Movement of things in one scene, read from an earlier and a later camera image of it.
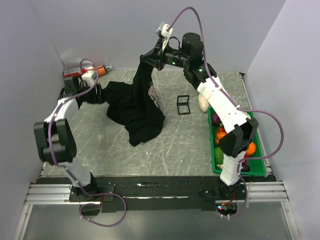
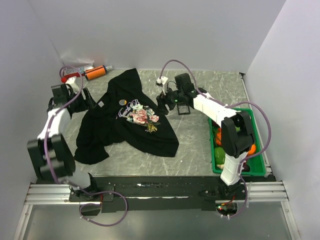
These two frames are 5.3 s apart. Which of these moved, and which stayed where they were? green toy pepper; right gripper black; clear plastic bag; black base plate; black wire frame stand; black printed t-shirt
Moved: right gripper black; black printed t-shirt
Stayed: black base plate; black wire frame stand; clear plastic bag; green toy pepper
